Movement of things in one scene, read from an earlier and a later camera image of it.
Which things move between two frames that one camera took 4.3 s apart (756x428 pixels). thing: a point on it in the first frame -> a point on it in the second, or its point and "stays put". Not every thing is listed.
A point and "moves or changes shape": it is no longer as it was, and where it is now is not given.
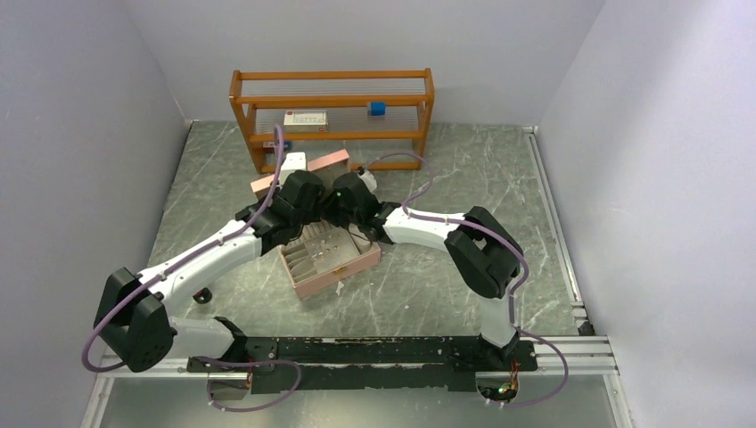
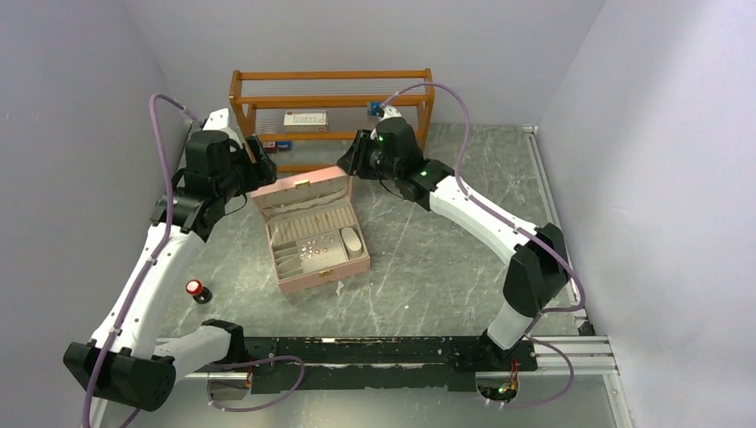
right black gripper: [328, 212] -> [354, 160]
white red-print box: [306, 120] stays put
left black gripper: [313, 214] -> [262, 171]
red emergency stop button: [203, 296] stays put
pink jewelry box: [324, 252] moves or changes shape
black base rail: [369, 363] stays put
